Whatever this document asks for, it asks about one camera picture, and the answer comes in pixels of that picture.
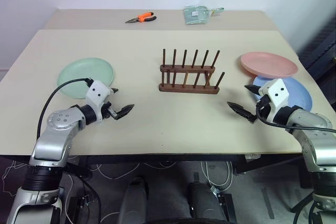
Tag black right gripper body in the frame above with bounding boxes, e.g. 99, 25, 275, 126
255, 94, 274, 121

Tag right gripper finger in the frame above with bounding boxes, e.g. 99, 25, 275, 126
227, 101, 257, 123
244, 84, 261, 97

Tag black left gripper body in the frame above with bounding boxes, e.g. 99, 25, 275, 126
101, 101, 119, 121

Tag wooden dish rack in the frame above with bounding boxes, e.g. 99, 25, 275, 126
158, 48, 226, 96

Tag pink plate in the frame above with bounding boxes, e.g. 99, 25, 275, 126
240, 52, 299, 79

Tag blue plate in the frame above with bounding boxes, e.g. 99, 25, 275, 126
252, 75, 313, 113

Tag green plate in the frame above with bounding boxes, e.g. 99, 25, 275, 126
57, 58, 117, 100

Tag black ribbed panel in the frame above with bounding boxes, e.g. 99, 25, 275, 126
301, 15, 336, 84

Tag dark rounded shape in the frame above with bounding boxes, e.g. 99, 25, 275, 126
121, 176, 149, 224
187, 180, 227, 224

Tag clear plastic bag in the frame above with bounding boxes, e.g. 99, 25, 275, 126
182, 5, 226, 26

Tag black floor box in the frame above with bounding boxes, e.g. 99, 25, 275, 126
68, 194, 102, 224

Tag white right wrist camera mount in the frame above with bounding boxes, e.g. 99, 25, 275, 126
258, 78, 290, 124

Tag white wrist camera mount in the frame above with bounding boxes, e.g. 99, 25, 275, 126
258, 78, 290, 124
85, 80, 112, 124

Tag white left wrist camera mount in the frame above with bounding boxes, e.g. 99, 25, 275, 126
85, 80, 112, 124

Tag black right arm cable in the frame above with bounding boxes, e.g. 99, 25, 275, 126
255, 100, 336, 133

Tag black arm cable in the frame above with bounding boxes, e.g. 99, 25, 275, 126
255, 100, 336, 133
37, 78, 93, 141

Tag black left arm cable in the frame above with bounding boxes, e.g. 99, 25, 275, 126
37, 78, 93, 141

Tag thin white floor cable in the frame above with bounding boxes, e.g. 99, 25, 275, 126
96, 162, 140, 180

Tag thick grey floor cable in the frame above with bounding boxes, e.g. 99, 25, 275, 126
201, 160, 234, 191

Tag orange handled pliers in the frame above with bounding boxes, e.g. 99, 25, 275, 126
124, 12, 158, 24

